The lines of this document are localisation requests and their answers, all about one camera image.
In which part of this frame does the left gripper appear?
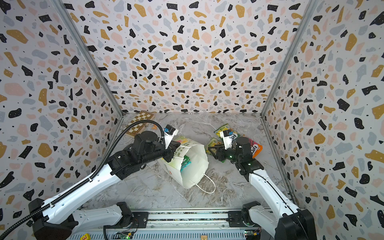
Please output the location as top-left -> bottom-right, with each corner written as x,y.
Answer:
141,137 -> 182,166

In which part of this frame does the green snack packet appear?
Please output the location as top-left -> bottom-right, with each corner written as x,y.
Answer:
205,138 -> 225,162

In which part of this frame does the white paper bag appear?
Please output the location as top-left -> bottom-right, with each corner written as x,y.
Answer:
158,136 -> 209,189

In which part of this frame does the green Fox's candy packet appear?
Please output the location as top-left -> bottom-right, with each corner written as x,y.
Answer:
214,124 -> 239,139

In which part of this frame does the orange Fox's fruits packet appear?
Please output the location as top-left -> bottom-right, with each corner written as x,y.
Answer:
250,140 -> 263,159

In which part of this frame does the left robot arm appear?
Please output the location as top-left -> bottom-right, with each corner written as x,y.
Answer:
29,125 -> 181,240

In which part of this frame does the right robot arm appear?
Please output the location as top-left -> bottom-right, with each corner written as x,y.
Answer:
207,137 -> 317,240

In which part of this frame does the teal snack packet in bag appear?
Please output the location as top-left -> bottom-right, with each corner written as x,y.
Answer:
180,155 -> 192,172

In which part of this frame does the wooden chessboard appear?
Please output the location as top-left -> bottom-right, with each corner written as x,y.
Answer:
124,110 -> 156,138

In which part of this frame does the green circuit board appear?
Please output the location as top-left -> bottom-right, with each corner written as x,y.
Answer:
112,231 -> 134,240

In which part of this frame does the yellow block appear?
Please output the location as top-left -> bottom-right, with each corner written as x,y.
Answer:
80,234 -> 91,240

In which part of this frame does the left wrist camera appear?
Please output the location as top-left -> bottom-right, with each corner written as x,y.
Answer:
164,125 -> 179,149

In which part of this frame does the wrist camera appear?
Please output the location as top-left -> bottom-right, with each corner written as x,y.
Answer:
164,125 -> 179,149
220,129 -> 238,150

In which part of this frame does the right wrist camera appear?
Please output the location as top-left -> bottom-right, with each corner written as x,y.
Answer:
220,129 -> 238,150

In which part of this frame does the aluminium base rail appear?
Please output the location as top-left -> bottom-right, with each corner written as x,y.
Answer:
68,209 -> 275,240

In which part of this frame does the black corrugated cable conduit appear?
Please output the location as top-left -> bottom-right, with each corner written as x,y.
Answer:
0,119 -> 165,240

